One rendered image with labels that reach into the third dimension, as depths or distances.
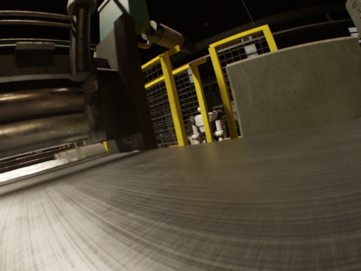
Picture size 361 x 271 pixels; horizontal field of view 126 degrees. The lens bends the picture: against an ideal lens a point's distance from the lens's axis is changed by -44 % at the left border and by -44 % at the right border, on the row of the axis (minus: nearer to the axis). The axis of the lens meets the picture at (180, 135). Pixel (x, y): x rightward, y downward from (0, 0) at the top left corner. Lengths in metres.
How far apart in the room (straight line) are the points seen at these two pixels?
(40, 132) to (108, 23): 0.84
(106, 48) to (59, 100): 0.48
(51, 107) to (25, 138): 0.16
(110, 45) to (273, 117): 0.91
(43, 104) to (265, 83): 0.70
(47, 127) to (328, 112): 0.79
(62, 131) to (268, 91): 0.66
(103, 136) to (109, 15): 0.85
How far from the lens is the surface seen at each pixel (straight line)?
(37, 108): 0.70
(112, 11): 1.23
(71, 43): 0.91
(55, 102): 0.71
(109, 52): 1.01
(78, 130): 0.70
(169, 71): 1.21
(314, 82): 0.31
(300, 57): 0.32
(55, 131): 0.68
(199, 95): 1.51
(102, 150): 1.03
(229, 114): 1.19
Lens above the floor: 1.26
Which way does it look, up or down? 3 degrees down
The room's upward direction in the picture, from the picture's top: 12 degrees counter-clockwise
